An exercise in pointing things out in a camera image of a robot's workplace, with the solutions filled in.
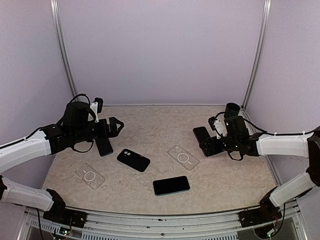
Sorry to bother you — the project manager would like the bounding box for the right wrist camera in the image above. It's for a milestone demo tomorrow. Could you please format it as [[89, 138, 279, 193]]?
[[208, 116, 227, 139]]

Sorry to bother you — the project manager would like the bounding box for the blue-edged smartphone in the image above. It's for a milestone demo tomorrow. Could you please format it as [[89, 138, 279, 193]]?
[[95, 138, 114, 157]]

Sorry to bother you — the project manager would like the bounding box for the clear magsafe case right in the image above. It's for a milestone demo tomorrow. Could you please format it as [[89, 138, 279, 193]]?
[[167, 145, 200, 172]]

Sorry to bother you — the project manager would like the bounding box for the right aluminium frame post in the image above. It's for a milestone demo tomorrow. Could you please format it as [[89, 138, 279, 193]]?
[[242, 0, 272, 111]]

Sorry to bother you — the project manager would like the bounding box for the teal-edged smartphone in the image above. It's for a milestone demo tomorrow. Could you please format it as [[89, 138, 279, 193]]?
[[152, 176, 190, 196]]

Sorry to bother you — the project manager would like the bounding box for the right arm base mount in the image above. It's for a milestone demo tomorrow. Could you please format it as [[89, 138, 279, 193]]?
[[238, 203, 283, 228]]

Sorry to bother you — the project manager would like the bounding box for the aluminium frame post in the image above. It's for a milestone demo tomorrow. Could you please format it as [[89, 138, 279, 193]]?
[[242, 0, 272, 111], [50, 0, 78, 97]]

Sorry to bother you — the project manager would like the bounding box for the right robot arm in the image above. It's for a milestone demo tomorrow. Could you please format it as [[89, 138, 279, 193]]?
[[193, 115, 320, 222]]

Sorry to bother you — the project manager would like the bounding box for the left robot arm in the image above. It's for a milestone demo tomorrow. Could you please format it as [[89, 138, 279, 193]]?
[[0, 98, 124, 223]]

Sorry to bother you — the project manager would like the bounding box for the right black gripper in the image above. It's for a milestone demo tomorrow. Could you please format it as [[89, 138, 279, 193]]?
[[200, 135, 240, 155]]

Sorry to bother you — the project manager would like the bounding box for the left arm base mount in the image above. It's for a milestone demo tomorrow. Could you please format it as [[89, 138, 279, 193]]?
[[43, 208, 87, 229]]

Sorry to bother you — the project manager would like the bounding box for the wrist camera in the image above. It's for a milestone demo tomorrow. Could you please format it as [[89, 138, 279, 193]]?
[[90, 97, 103, 123], [208, 116, 227, 139]]

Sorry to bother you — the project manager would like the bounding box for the purple smartphone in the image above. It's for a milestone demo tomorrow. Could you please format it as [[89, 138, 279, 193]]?
[[192, 126, 211, 144]]

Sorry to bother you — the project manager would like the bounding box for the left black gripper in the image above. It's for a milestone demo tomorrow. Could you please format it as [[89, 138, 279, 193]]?
[[72, 116, 124, 144]]

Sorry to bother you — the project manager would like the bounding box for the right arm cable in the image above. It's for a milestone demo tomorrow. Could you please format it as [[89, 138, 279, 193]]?
[[239, 117, 320, 137]]

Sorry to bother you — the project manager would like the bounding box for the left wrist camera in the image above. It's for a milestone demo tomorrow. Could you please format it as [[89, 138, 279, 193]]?
[[90, 97, 103, 123]]

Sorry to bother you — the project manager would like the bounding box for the dark green cup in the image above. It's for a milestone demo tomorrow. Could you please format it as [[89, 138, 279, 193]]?
[[224, 102, 241, 119]]

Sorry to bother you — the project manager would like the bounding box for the left aluminium frame post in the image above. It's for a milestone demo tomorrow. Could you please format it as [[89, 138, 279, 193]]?
[[50, 0, 78, 97]]

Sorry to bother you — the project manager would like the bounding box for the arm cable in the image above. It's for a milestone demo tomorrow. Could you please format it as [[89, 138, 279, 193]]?
[[68, 93, 92, 118], [239, 117, 320, 137]]

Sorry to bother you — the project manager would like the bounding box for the clear magsafe case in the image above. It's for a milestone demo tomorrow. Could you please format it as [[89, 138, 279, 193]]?
[[167, 145, 200, 172], [75, 163, 106, 191]]

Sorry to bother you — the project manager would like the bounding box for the front aluminium rail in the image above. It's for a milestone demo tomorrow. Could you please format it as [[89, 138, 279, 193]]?
[[16, 200, 310, 240]]

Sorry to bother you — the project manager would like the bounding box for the clear magsafe case left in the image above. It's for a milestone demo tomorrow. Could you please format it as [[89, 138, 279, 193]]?
[[75, 163, 106, 191]]

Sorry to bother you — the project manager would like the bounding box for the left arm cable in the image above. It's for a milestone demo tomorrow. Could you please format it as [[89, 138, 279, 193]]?
[[68, 93, 92, 118]]

